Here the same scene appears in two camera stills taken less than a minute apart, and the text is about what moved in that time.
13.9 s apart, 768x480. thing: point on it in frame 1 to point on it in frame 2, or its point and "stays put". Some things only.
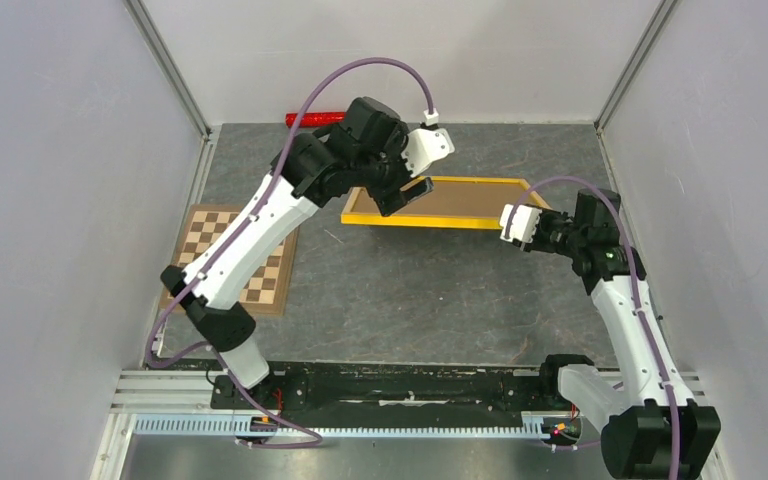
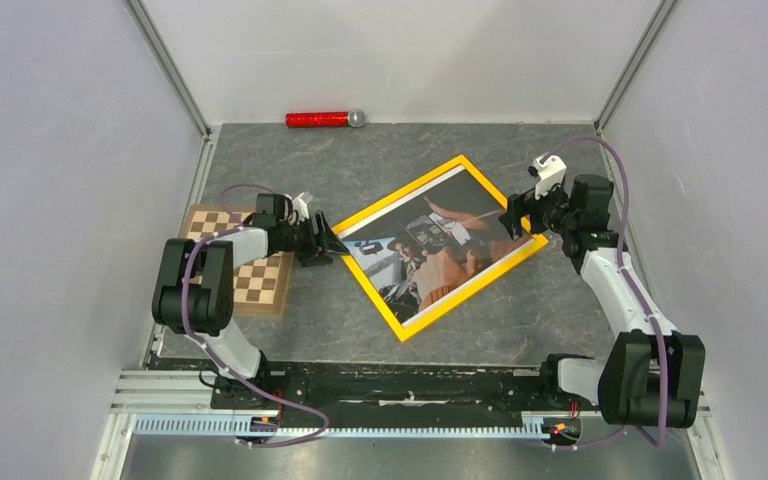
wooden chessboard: (267, 290) stays put
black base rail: (391, 388) stays put
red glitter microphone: (316, 119) stays put
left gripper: (392, 199) to (312, 249)
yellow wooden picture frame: (440, 220) to (403, 196)
